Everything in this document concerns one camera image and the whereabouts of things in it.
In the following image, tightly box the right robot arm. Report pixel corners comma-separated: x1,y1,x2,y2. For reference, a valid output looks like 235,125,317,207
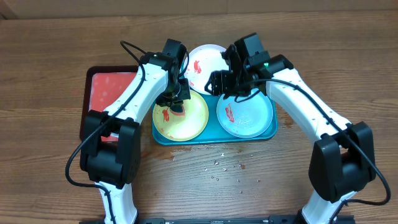
205,33,376,223

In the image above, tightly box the light blue plate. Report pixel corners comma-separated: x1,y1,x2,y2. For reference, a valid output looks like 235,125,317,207
216,88,274,139

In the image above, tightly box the dark green sponge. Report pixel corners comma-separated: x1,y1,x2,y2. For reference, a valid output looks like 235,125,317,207
170,105,185,114

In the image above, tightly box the dark red water tray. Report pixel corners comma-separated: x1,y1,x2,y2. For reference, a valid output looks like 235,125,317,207
79,65,138,140

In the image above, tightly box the teal plastic tray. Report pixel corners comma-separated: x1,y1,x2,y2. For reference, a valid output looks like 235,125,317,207
152,91,278,145

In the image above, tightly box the white plate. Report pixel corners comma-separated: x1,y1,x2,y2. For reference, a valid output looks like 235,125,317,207
184,44,229,95

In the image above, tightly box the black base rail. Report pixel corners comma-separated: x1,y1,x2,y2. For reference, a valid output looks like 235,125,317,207
79,214,356,224

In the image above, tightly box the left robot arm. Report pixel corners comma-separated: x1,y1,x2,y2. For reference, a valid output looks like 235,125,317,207
71,39,190,223

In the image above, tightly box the green rimmed plate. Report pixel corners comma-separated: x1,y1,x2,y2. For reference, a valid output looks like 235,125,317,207
152,90,209,142

